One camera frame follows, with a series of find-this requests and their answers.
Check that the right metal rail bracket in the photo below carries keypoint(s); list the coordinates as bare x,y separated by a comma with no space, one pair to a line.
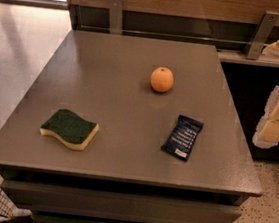
253,49

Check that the grey drawer cabinet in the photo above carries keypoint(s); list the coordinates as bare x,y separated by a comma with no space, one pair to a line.
123,175

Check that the horizontal metal rail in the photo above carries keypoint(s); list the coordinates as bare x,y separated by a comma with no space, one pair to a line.
224,44

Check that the left metal rail bracket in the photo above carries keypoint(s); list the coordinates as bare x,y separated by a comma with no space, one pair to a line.
115,16

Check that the orange fruit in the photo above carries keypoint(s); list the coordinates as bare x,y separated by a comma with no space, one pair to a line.
162,79

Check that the dark blue snack packet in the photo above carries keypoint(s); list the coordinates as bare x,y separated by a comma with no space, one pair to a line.
182,138

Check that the metal rail bracket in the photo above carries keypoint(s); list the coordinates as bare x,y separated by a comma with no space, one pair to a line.
115,16
253,49

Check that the green and yellow sponge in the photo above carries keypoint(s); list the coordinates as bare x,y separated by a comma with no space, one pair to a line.
70,129

